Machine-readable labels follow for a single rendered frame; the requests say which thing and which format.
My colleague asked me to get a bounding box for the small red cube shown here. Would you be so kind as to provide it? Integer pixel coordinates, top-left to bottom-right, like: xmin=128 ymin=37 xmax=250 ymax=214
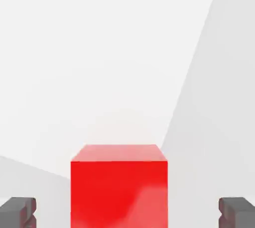
xmin=70 ymin=144 xmax=168 ymax=228

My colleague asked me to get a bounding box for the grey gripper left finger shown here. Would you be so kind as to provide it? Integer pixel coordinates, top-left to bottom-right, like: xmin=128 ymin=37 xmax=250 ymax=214
xmin=0 ymin=197 xmax=37 ymax=228

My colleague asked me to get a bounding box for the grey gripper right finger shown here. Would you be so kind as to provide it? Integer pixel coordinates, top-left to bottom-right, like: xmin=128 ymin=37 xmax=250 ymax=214
xmin=218 ymin=197 xmax=255 ymax=228

